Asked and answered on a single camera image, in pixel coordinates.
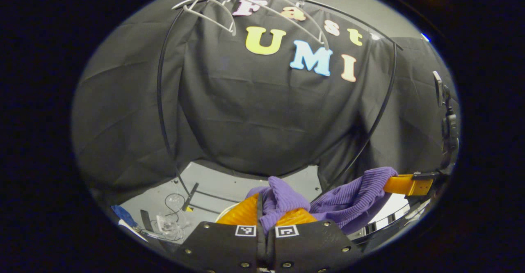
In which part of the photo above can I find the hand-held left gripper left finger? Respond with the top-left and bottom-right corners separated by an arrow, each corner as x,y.
174,192 -> 267,273

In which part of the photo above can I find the blue plastic bag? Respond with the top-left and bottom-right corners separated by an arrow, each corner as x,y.
111,205 -> 139,229

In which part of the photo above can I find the white hanger with crossbar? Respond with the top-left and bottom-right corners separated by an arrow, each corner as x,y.
224,0 -> 331,51

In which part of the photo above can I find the black metal clothes rack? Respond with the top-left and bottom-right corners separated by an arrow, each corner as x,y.
156,0 -> 404,212

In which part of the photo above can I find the white plastic hanger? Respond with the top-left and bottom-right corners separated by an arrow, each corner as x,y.
171,0 -> 238,36

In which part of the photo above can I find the black backdrop cloth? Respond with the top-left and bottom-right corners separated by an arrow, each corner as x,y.
72,0 -> 460,202

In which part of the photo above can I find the cream laundry hamper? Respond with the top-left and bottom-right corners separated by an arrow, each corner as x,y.
215,193 -> 431,245

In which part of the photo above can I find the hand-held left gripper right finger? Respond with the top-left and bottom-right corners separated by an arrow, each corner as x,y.
267,207 -> 364,273

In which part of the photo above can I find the clear plastic wrapper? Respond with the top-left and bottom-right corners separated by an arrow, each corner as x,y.
155,212 -> 190,241

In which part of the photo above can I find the purple knit jacket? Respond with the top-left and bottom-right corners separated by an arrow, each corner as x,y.
245,166 -> 398,235

